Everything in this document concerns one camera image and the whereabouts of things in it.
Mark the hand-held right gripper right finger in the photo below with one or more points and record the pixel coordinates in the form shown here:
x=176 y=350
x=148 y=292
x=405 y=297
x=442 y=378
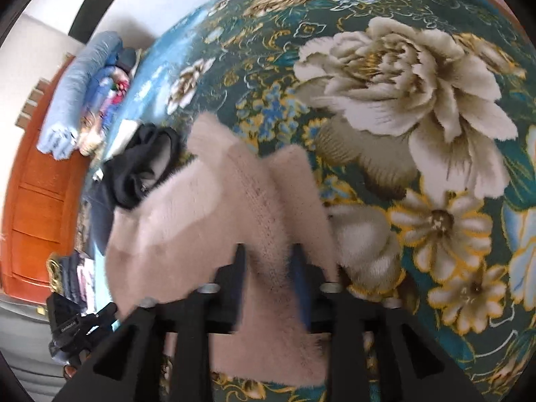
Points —
x=300 y=278

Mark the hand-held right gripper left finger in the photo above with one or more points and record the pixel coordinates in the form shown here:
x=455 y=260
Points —
x=238 y=278

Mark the pink fuzzy sweater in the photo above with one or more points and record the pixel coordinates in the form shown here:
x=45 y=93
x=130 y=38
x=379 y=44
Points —
x=251 y=226

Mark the pile of folded clothes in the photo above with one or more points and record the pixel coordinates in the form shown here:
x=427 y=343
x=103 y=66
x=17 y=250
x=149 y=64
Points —
x=75 y=276

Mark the black garment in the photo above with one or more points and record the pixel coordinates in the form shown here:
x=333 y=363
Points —
x=140 y=167

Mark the dark blue garment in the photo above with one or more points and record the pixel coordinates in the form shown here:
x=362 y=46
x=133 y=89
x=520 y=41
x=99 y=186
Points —
x=100 y=217

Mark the floral plush blanket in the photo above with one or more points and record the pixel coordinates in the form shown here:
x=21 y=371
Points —
x=398 y=134

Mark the colourful patterned quilt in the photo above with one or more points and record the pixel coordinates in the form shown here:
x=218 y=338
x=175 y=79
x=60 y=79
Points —
x=102 y=109

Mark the orange wooden door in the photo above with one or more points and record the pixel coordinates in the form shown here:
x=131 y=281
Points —
x=42 y=184

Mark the light blue rolled blanket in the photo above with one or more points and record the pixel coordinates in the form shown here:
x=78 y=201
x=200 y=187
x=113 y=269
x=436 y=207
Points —
x=77 y=92

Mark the black camera on tripod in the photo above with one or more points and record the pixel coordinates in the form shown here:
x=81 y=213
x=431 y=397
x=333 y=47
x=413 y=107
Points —
x=73 y=326

